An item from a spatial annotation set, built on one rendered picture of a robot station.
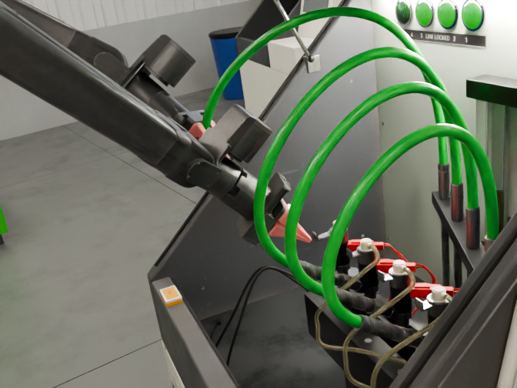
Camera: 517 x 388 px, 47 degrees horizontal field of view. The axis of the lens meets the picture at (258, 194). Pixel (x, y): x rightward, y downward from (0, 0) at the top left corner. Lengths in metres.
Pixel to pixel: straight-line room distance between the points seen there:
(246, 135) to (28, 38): 0.34
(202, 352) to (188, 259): 0.29
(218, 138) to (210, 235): 0.41
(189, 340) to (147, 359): 1.67
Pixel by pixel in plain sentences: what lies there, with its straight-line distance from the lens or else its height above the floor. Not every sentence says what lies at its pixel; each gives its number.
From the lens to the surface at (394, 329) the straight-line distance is 0.73.
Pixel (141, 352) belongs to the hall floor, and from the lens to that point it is 2.72.
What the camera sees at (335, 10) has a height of 1.42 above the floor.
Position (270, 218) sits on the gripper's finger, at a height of 1.16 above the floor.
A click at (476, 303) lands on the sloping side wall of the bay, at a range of 0.64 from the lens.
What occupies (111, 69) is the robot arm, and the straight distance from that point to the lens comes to 0.97.
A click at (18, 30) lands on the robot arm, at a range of 0.60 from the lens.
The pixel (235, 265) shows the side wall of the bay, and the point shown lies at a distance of 1.24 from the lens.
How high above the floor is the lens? 1.51
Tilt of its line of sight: 21 degrees down
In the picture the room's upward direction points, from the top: 8 degrees counter-clockwise
